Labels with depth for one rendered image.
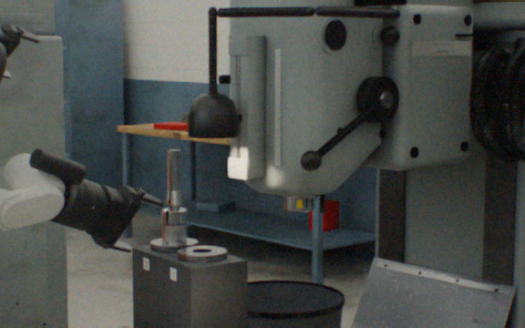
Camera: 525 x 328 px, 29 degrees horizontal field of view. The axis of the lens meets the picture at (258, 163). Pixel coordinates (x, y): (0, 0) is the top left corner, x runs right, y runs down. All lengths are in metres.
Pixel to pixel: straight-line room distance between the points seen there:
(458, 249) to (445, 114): 0.31
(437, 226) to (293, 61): 0.55
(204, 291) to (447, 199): 0.47
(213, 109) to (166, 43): 7.34
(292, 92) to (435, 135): 0.28
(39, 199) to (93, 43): 7.20
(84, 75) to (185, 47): 0.93
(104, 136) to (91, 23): 0.99
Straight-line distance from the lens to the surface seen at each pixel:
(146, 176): 9.03
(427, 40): 1.59
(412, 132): 1.57
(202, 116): 1.39
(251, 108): 1.46
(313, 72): 1.44
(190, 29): 8.46
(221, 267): 1.78
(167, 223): 1.88
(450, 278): 1.86
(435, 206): 1.87
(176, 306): 1.81
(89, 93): 8.84
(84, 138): 8.83
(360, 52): 1.50
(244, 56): 1.45
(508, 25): 1.79
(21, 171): 1.72
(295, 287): 3.86
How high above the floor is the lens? 1.54
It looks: 7 degrees down
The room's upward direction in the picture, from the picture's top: straight up
